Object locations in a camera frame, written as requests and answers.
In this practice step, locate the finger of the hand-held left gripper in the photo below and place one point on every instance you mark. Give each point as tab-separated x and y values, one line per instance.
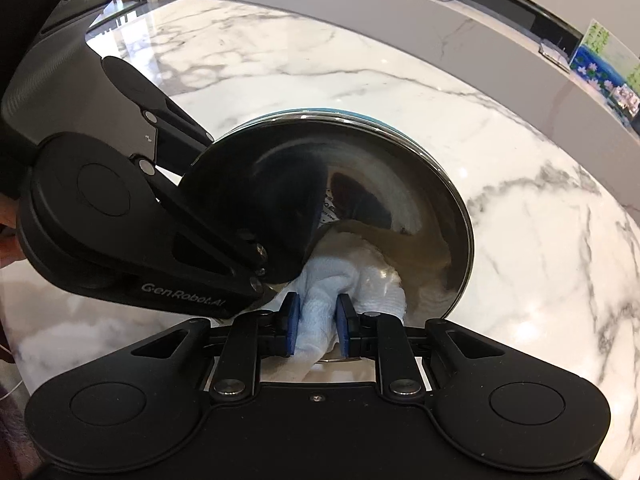
220	220
175	130

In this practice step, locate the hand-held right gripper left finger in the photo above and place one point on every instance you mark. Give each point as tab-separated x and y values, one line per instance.
292	325

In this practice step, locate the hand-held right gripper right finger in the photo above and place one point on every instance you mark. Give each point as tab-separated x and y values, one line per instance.
345	325

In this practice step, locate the white cloth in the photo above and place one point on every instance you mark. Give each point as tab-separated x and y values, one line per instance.
345	270

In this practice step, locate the blue steel bowl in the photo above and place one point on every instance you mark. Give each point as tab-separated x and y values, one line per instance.
400	185

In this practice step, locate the person's left hand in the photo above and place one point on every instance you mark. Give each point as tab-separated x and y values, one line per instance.
7	240

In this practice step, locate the flat white device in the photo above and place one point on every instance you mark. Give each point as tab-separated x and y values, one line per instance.
552	55

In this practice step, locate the photo card stand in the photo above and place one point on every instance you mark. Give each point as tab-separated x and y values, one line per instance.
625	100

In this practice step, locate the lotus pond painting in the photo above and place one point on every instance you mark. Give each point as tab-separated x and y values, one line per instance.
600	57

